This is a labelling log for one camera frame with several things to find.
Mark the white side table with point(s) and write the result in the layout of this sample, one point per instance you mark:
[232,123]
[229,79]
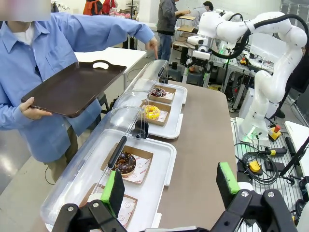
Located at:
[116,55]

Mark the white display tray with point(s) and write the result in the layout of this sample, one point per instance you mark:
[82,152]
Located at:
[159,164]
[177,108]

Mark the bystander in dark jacket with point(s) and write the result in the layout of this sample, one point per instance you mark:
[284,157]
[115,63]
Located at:
[166,26]

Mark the yellow black control device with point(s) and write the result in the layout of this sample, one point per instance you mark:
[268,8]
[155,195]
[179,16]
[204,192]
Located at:
[254,166]

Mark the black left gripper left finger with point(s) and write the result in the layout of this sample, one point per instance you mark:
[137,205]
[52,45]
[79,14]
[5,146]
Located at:
[113,191]

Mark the cardboard box of purple donut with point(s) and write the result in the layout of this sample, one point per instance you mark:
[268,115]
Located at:
[170,95]

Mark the person's right hand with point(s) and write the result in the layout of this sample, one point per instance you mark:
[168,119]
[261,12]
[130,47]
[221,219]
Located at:
[31,111]

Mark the dark purple sprinkled donut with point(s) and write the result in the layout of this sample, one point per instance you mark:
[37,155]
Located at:
[160,93]

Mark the yellow sprinkled donut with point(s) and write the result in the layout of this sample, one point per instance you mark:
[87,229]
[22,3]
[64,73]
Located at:
[155,113]

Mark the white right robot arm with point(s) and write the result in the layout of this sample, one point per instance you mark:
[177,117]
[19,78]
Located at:
[265,79]

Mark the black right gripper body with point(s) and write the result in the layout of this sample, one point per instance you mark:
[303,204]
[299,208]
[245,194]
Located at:
[200,61]

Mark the cardboard box of red donut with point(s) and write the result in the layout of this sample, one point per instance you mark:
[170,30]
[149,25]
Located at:
[128,210]

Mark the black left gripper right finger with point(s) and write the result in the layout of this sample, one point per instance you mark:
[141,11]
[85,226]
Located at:
[227,181]

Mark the person's left hand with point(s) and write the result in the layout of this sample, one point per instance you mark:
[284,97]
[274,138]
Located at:
[153,43]

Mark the cardboard box of chocolate donut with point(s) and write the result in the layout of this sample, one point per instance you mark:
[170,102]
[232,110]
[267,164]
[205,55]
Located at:
[143,169]

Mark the cardboard shelf rack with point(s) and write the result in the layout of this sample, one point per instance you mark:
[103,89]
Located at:
[186,27]

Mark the chocolate glazed donut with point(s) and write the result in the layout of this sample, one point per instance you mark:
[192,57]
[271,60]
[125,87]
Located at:
[129,162]

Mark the person's left forearm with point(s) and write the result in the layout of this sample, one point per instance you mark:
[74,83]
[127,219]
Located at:
[130,29]

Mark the person's right forearm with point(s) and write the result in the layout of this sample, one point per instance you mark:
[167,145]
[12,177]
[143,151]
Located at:
[9,116]

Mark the dark brown serving tray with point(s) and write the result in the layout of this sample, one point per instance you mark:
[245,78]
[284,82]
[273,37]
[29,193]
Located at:
[72,89]

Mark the person in blue shirt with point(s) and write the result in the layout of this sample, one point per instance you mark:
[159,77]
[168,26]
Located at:
[36,60]

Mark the yellow emergency stop button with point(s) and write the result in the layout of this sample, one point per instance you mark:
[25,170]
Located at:
[275,132]

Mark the cardboard box of yellow donut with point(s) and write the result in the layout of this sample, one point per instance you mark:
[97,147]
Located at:
[164,118]

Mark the red orange jacket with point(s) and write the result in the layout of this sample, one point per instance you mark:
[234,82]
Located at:
[93,7]

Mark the bystander in grey hoodie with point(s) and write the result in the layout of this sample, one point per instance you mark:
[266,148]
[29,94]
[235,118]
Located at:
[201,13]

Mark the clear plastic display lid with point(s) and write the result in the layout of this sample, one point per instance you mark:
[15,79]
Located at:
[144,75]
[79,164]

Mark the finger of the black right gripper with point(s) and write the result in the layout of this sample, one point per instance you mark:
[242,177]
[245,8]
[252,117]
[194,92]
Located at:
[209,67]
[188,63]

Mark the black tripod rod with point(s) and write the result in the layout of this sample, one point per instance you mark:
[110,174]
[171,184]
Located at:
[297,157]

